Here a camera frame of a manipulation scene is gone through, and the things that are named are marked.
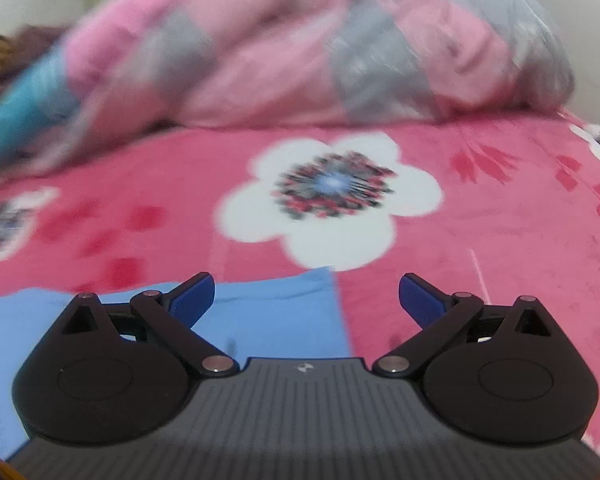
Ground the person in maroon jacket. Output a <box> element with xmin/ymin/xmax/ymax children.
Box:
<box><xmin>0</xmin><ymin>25</ymin><xmax>68</xmax><ymax>95</ymax></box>

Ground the pink floral bed blanket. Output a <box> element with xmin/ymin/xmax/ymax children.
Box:
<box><xmin>0</xmin><ymin>114</ymin><xmax>600</xmax><ymax>453</ymax></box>

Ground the light blue t-shirt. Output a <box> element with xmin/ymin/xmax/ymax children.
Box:
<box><xmin>0</xmin><ymin>268</ymin><xmax>352</xmax><ymax>458</ymax></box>

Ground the teal pink striped pillow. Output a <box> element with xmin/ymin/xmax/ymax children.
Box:
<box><xmin>0</xmin><ymin>47</ymin><xmax>80</xmax><ymax>167</ymax></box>

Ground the pink grey quilt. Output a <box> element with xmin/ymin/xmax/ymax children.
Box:
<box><xmin>18</xmin><ymin>0</ymin><xmax>574</xmax><ymax>176</ymax></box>

